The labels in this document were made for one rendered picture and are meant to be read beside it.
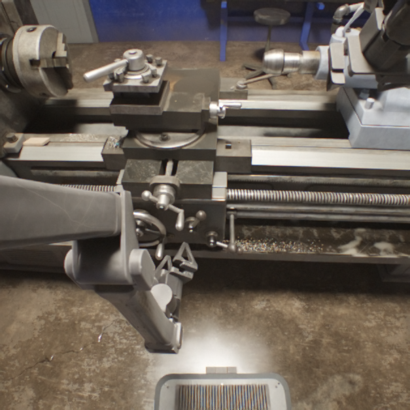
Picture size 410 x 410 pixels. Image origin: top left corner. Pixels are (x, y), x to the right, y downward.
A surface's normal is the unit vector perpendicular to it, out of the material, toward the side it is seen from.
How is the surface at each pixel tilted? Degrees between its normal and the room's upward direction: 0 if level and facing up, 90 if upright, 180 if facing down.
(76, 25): 90
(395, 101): 66
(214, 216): 90
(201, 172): 0
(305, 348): 0
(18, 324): 0
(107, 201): 75
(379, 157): 36
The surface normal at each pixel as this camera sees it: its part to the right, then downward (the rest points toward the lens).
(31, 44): -0.05, -0.03
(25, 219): 0.99, 0.03
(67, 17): -0.06, 0.77
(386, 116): -0.06, 0.37
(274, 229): -0.02, -0.64
